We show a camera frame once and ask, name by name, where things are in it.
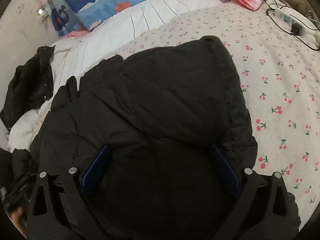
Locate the wall power socket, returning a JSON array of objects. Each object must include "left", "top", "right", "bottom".
[{"left": 37, "top": 3, "right": 52, "bottom": 24}]

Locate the black crumpled garment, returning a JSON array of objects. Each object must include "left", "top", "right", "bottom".
[{"left": 1, "top": 46, "right": 55, "bottom": 131}]

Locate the cherry print bed sheet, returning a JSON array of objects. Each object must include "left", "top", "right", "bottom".
[{"left": 103, "top": 3, "right": 319, "bottom": 224}]

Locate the white power strip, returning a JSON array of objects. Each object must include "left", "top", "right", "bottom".
[{"left": 274, "top": 7, "right": 319, "bottom": 36}]

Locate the black charger cable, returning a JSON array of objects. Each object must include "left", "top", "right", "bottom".
[{"left": 253, "top": 0, "right": 320, "bottom": 52}]

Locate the black puffer jacket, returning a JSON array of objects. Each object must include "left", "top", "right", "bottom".
[{"left": 30, "top": 35, "right": 302, "bottom": 240}]

